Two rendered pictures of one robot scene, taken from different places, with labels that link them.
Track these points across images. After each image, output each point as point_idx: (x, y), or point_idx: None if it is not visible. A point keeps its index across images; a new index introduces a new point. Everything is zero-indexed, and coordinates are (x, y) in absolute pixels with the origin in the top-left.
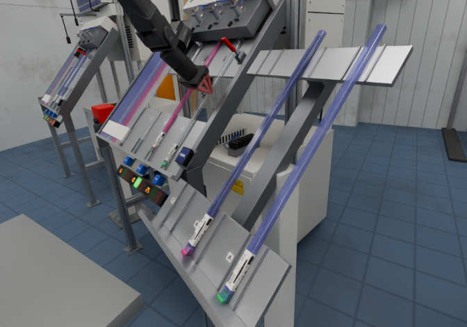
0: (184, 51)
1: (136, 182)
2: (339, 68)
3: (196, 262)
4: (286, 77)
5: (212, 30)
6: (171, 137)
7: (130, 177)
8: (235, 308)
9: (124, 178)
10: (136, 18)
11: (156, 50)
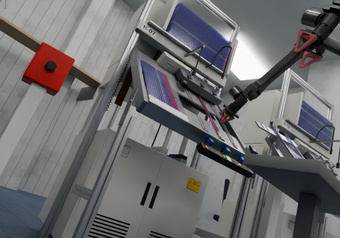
0: (235, 99)
1: (228, 158)
2: (285, 139)
3: None
4: (274, 135)
5: (203, 89)
6: (224, 137)
7: (220, 153)
8: None
9: (217, 153)
10: (264, 87)
11: (247, 96)
